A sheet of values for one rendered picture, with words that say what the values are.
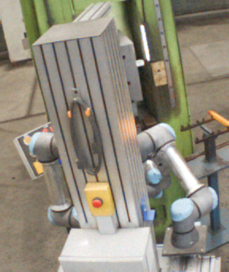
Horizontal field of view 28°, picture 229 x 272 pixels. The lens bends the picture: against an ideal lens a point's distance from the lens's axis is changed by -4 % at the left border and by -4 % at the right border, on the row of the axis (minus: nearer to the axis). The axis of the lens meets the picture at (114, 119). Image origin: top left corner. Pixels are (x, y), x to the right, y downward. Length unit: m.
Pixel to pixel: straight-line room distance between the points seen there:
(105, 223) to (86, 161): 0.28
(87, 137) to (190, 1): 7.62
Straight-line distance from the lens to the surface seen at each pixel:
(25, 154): 2.98
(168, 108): 3.41
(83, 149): 1.76
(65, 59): 1.63
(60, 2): 3.05
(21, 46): 8.59
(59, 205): 2.45
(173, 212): 2.30
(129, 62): 3.07
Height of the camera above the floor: 2.43
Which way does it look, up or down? 25 degrees down
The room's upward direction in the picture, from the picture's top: 12 degrees counter-clockwise
